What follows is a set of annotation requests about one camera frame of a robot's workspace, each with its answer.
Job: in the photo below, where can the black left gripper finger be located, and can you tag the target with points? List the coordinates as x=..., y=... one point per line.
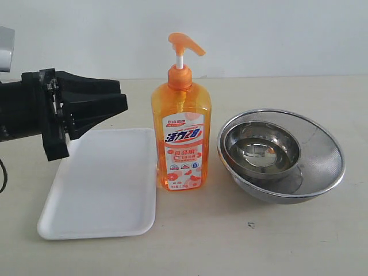
x=81, y=112
x=79, y=85

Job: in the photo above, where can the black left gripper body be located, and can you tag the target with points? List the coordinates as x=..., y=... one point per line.
x=43, y=87

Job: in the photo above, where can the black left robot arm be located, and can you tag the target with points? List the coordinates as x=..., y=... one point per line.
x=17, y=120

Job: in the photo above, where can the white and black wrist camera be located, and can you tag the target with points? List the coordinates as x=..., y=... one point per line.
x=7, y=39

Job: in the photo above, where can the white rectangular plastic tray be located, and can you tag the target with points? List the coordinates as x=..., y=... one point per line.
x=105, y=188

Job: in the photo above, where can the orange dish soap pump bottle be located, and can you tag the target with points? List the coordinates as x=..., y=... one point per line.
x=182, y=111

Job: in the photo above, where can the steel mesh strainer basket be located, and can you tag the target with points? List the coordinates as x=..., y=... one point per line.
x=320, y=168

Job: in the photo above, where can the small stainless steel bowl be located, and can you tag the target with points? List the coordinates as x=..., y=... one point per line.
x=260, y=150

